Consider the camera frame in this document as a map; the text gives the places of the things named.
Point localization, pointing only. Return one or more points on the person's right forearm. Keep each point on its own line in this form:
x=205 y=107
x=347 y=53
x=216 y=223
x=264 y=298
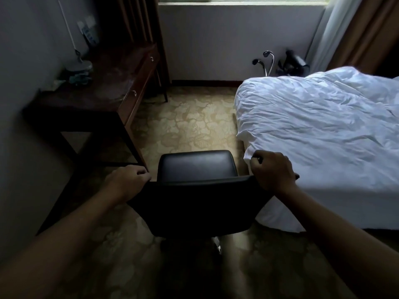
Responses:
x=339 y=242

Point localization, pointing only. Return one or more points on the bed with white duvet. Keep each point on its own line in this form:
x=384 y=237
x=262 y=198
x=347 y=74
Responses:
x=324 y=136

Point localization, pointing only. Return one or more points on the person's right fingers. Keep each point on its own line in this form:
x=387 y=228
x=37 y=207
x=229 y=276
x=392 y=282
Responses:
x=257 y=166

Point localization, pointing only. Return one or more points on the black device on stand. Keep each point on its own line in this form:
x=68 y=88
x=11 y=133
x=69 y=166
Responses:
x=293 y=65

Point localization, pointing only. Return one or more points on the black leather chair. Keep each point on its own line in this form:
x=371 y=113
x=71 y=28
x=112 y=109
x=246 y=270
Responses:
x=199 y=196

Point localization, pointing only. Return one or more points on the person's right hand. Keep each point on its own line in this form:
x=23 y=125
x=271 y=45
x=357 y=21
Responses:
x=274 y=174

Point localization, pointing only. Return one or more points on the person's left forearm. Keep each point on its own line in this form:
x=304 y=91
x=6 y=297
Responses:
x=53 y=245

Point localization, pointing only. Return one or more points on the person's left fingers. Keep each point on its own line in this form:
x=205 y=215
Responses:
x=141 y=175

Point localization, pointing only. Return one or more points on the person's left hand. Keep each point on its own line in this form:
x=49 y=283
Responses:
x=124 y=182

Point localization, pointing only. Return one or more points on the white sheer curtain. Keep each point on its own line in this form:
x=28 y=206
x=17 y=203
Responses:
x=332 y=31

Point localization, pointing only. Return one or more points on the brown curtain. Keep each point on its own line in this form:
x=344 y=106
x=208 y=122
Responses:
x=367 y=34
x=137 y=24

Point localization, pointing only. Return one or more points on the black twin-head floor lamp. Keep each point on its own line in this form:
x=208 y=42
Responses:
x=265 y=62

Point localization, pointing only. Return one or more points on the dark wooden desk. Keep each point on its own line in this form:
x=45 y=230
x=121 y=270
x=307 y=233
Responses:
x=96 y=96

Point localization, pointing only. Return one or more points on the white desk lamp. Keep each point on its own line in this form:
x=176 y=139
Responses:
x=78 y=59

